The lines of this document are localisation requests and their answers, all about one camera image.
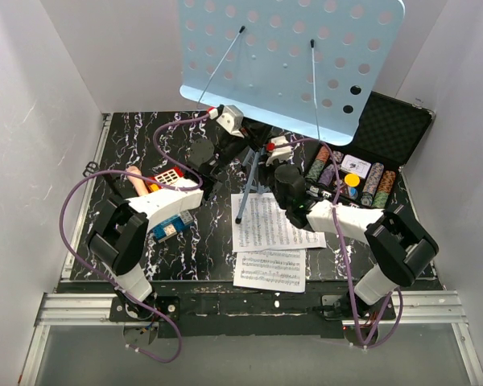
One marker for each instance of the blue white chip row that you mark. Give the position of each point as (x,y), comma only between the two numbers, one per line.
(371,183)

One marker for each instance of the sheet music page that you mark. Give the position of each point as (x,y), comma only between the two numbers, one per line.
(264,226)
(274,270)

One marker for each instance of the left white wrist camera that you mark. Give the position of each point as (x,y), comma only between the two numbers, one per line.
(229,118)

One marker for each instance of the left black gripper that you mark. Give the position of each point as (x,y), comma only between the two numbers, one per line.
(258,131)

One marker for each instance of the red white chip row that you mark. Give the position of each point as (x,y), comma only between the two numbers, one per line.
(323,155)

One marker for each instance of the left aluminium rail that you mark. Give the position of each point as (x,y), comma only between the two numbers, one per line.
(74,277)

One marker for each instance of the yellow dealer button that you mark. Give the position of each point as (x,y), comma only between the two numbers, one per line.
(352,180)

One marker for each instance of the white card deck box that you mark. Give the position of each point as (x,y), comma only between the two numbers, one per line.
(354,165)

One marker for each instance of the blue music stand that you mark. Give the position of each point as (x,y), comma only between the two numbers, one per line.
(305,66)

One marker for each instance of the brown chip row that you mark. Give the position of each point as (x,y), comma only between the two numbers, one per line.
(387,181)

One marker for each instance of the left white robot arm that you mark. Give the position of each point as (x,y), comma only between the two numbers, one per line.
(118,236)

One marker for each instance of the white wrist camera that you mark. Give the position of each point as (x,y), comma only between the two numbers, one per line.
(278,149)
(229,118)

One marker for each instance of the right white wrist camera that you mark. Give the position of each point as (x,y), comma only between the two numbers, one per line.
(278,149)

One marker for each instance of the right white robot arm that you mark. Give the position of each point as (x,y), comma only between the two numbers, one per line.
(401,246)

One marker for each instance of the purple chip row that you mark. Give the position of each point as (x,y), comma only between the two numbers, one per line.
(327,176)

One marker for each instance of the blue grey brick toy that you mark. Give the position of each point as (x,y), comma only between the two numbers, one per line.
(172,226)

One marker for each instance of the green chip row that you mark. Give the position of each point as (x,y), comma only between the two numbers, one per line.
(315,171)

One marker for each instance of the pink toy microphone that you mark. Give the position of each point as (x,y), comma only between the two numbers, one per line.
(138,184)

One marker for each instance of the black poker chip case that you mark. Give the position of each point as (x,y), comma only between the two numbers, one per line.
(389,131)

